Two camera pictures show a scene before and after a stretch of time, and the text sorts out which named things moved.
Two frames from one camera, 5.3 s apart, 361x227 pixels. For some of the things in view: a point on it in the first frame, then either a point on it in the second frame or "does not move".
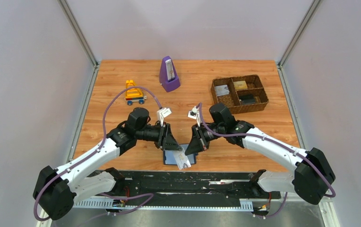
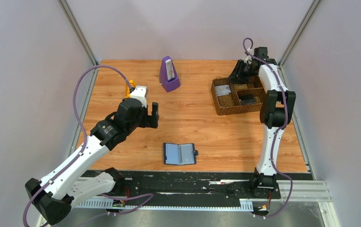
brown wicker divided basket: (241, 94) does not move
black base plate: (189, 186) does not move
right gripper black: (197, 144) to (238, 77)
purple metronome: (168, 76) does not move
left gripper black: (166, 139) to (150, 121)
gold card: (240, 85) does not move
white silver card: (181, 158) to (221, 90)
